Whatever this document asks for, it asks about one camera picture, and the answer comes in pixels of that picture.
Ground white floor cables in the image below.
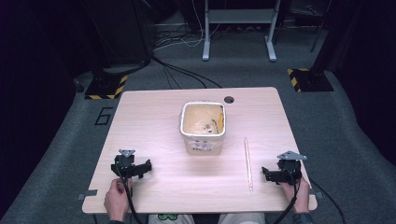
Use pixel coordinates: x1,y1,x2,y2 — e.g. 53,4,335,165
153,0,222,52

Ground dark cabinet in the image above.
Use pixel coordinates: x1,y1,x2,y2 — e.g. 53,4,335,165
83,0,157,69

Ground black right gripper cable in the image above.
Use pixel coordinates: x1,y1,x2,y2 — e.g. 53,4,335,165
273,167,303,224

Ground thin black floor cables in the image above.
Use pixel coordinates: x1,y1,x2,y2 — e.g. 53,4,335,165
151,55,223,91

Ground person's left hand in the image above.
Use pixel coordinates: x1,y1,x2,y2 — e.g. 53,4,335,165
103,177,134,222

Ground thick black floor cable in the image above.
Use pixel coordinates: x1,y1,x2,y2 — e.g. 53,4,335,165
101,54,155,77

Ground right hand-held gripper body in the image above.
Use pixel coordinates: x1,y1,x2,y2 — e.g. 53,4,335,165
274,150,308,187

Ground white bin with bag liner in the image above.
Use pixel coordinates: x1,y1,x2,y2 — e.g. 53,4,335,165
178,101,227,156

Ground black yellow striped base plate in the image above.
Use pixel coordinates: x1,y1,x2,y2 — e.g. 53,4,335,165
287,67,335,93
84,74,129,101

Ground white metal desk frame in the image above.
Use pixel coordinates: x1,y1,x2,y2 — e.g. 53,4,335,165
201,0,283,63

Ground person's light trousers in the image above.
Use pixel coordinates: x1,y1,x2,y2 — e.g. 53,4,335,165
148,212,266,224

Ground person's right hand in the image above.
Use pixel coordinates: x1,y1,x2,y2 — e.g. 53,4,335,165
279,176,312,215

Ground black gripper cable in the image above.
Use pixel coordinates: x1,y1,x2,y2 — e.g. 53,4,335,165
115,162,145,224
273,167,303,224

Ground black stand leg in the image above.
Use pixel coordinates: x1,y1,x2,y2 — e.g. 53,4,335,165
310,0,332,53

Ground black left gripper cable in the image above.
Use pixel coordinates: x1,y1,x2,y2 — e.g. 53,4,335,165
115,162,145,224

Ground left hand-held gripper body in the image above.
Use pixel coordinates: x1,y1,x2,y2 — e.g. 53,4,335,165
110,148,145,180

